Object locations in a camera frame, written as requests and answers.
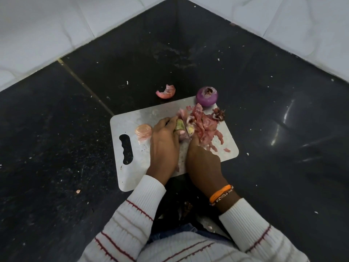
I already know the pile of onion peels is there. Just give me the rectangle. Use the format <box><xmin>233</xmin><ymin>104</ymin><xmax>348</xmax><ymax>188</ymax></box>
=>
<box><xmin>188</xmin><ymin>103</ymin><xmax>232</xmax><ymax>153</ymax></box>

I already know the white striped sweater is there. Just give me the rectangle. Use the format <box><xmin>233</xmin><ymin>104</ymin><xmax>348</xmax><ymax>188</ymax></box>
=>
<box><xmin>136</xmin><ymin>231</ymin><xmax>246</xmax><ymax>262</ymax></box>

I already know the person's left forearm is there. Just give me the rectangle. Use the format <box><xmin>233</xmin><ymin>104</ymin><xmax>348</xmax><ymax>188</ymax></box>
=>
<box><xmin>77</xmin><ymin>175</ymin><xmax>167</xmax><ymax>262</ymax></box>

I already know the onion peel piece off board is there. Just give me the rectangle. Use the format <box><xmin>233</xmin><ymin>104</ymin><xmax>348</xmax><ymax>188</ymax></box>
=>
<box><xmin>156</xmin><ymin>84</ymin><xmax>176</xmax><ymax>100</ymax></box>

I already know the person's right hand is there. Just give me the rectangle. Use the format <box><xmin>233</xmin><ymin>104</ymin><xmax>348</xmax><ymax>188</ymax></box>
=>
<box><xmin>186</xmin><ymin>133</ymin><xmax>233</xmax><ymax>202</ymax></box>

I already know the black-handled kitchen knife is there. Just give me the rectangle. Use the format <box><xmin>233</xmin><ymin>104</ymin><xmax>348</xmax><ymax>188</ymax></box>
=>
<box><xmin>180</xmin><ymin>115</ymin><xmax>193</xmax><ymax>141</ymax></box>

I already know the person's right forearm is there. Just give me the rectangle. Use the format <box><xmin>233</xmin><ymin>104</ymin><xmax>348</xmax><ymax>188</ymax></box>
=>
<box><xmin>211</xmin><ymin>188</ymin><xmax>310</xmax><ymax>262</ymax></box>

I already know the beaded bracelet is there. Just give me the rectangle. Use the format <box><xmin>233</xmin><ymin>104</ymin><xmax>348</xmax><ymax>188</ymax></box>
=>
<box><xmin>210</xmin><ymin>187</ymin><xmax>234</xmax><ymax>207</ymax></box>

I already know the red onion with dry roots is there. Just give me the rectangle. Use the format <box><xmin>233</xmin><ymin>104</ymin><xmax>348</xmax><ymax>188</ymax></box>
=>
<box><xmin>173</xmin><ymin>118</ymin><xmax>186</xmax><ymax>135</ymax></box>

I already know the person's left hand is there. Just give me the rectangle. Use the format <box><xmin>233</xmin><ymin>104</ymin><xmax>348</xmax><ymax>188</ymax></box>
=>
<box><xmin>146</xmin><ymin>116</ymin><xmax>181</xmax><ymax>186</ymax></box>

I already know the steel cutting board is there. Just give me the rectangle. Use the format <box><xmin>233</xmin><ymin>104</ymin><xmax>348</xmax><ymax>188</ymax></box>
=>
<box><xmin>110</xmin><ymin>96</ymin><xmax>239</xmax><ymax>192</ymax></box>

